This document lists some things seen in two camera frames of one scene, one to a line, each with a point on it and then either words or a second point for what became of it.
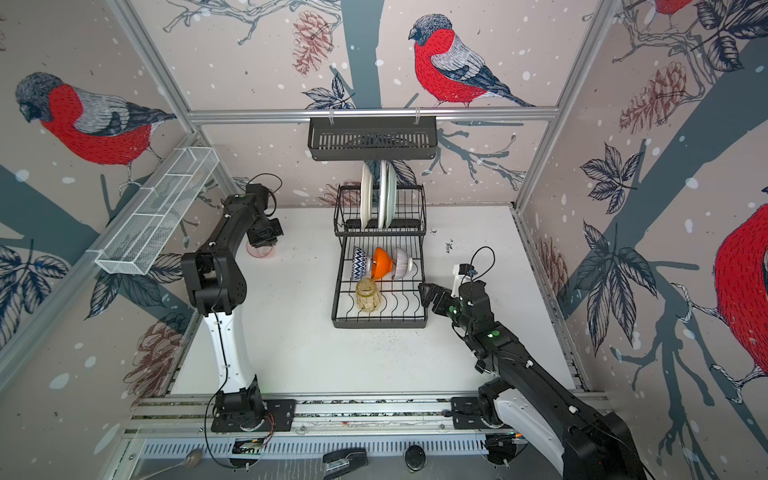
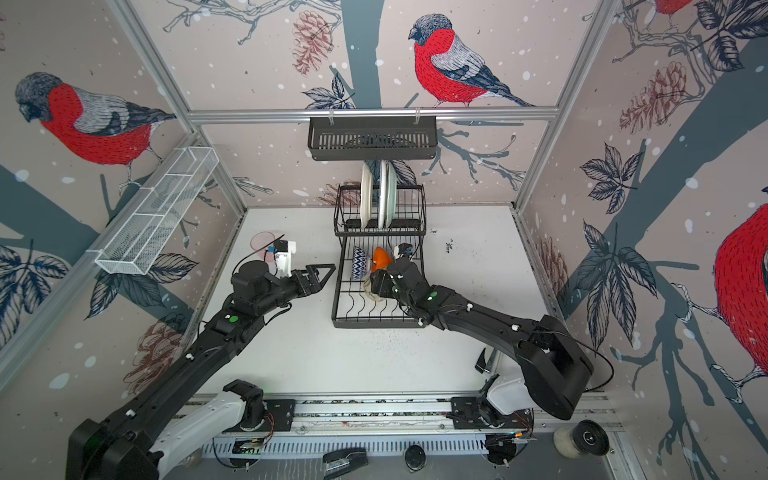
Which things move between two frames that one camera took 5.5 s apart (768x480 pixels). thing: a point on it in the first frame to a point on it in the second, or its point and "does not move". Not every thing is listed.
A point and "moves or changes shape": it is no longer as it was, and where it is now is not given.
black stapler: (344, 460) does not move
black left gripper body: (265, 232) to (285, 290)
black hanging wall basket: (372, 139) does not move
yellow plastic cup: (368, 297) moves or changes shape
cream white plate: (366, 184) does not move
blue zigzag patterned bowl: (359, 264) does not move
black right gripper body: (450, 306) to (391, 288)
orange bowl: (382, 263) does not move
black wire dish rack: (381, 276) does not move
